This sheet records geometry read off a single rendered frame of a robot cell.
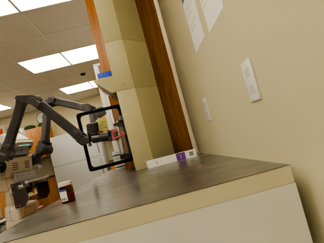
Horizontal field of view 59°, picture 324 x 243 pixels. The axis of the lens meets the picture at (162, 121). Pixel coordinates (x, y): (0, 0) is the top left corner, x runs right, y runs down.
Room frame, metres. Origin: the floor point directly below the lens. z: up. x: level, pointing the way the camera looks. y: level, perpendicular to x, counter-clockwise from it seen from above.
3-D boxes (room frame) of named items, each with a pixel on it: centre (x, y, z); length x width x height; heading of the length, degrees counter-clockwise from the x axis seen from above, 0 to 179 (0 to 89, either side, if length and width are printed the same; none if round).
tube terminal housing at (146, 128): (1.82, 0.10, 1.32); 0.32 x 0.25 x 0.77; 3
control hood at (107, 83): (1.81, 0.28, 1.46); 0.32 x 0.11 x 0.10; 3
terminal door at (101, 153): (1.94, 0.40, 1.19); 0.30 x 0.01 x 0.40; 100
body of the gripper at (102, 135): (1.79, 0.36, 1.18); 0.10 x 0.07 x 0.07; 4
